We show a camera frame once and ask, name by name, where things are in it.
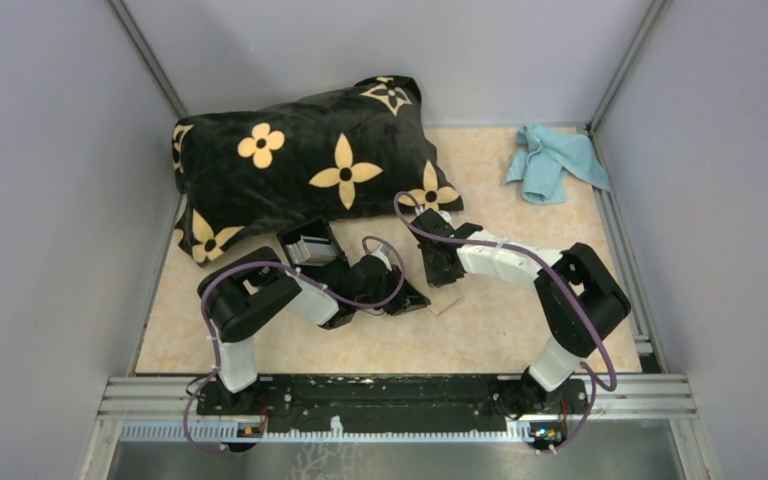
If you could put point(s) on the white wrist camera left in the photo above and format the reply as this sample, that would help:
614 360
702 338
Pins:
382 256

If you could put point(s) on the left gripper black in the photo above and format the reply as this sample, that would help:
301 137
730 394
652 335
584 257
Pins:
409 299

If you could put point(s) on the light blue towel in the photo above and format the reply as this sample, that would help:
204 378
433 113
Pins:
545 156

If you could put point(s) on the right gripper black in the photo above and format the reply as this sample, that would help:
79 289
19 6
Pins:
434 279

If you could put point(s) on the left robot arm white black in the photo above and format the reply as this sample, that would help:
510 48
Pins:
240 299

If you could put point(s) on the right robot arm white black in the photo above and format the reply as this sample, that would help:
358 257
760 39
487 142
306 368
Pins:
581 301

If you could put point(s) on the black pillow with cream flowers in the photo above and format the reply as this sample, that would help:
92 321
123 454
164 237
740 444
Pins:
355 152

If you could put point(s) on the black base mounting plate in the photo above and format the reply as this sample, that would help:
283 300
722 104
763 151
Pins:
381 404

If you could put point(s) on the stack of cards in holder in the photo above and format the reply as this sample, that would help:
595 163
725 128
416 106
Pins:
305 252

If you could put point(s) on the aluminium frame rail front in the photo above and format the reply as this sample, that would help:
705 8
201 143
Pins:
165 408

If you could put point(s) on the black card holder box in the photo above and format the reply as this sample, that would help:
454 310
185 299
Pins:
315 229

